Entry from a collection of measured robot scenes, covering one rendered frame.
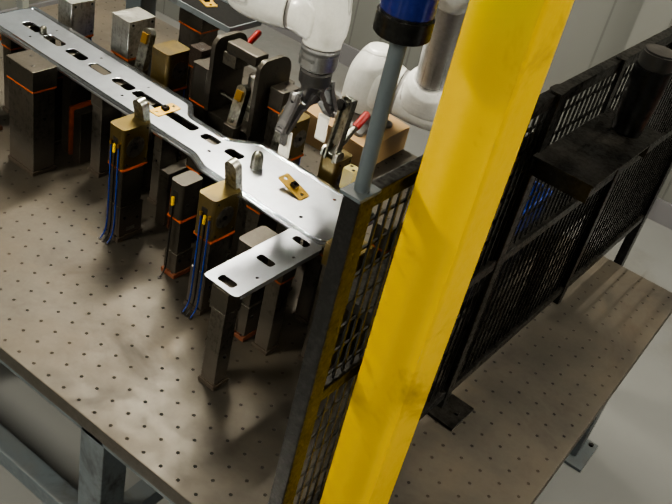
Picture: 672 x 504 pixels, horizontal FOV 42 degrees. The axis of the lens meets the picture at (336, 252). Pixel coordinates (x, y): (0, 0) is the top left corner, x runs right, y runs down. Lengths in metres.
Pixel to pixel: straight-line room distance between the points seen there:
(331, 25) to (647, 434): 2.11
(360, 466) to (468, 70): 0.77
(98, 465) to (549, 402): 1.10
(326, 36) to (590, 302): 1.20
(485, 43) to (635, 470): 2.36
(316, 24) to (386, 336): 0.79
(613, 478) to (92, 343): 1.88
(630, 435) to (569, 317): 0.93
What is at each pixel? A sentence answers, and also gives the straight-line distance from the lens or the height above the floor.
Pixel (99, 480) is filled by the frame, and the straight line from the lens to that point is 2.18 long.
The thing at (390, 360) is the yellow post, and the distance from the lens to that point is 1.45.
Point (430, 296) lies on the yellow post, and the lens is 1.34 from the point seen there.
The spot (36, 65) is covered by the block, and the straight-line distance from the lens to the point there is 2.57.
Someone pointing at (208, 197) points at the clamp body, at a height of 1.05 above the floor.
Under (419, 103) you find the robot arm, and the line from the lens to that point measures 2.82.
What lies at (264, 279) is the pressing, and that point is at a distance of 1.90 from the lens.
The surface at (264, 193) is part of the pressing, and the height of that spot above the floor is 1.00.
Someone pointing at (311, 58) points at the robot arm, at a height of 1.38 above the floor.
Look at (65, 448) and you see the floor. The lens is 2.85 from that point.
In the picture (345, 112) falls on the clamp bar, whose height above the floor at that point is 1.18.
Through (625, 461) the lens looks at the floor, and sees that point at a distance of 3.34.
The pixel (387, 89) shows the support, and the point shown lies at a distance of 1.12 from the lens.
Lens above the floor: 2.18
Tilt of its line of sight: 36 degrees down
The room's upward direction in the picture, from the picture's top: 14 degrees clockwise
